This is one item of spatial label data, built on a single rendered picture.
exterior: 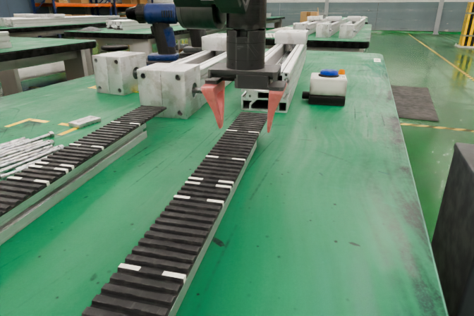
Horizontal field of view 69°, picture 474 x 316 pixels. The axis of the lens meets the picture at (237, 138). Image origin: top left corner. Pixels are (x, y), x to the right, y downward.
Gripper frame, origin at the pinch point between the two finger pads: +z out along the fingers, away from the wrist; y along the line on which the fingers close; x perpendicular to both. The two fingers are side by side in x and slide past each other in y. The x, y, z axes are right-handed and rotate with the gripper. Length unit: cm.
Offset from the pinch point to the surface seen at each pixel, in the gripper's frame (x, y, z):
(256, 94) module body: -19.1, 1.3, -0.3
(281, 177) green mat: 10.5, -7.1, 3.2
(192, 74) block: -14.3, 13.7, -4.8
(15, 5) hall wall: -938, 935, -14
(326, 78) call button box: -27.4, -12.9, -2.8
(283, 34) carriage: -76, 2, -8
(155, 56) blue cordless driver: -50, 39, -3
